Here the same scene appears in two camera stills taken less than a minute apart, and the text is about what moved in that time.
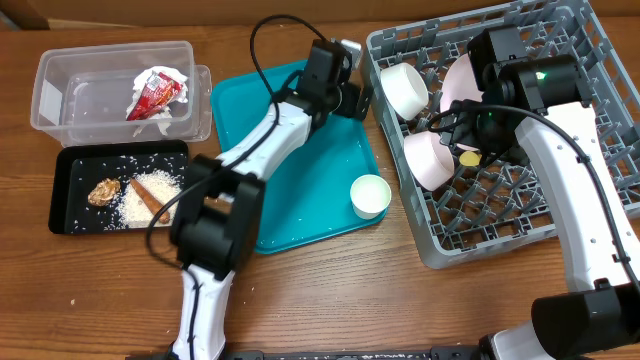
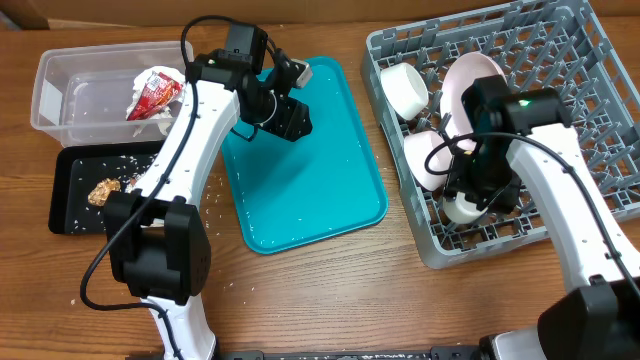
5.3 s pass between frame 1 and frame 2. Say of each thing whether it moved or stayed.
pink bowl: stayed
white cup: moved
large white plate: stayed
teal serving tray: stayed
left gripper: moved
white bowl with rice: stayed
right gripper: moved
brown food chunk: stayed
